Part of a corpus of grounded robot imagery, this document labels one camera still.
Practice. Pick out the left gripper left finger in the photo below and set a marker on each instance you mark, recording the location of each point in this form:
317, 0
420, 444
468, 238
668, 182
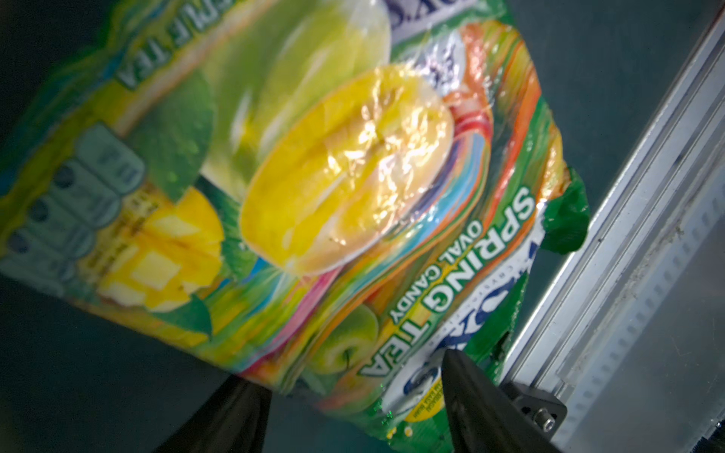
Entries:
234, 419

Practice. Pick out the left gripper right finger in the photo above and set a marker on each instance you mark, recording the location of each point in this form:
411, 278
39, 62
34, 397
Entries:
481, 417

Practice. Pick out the green Fox's candy bag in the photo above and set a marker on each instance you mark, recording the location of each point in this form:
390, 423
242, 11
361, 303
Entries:
319, 197

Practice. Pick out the white perforated vent strip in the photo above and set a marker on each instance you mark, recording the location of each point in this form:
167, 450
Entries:
651, 379

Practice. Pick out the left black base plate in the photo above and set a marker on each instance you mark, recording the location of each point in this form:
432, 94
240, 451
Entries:
542, 408

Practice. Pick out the aluminium front frame rail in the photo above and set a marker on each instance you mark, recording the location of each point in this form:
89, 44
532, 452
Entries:
680, 153

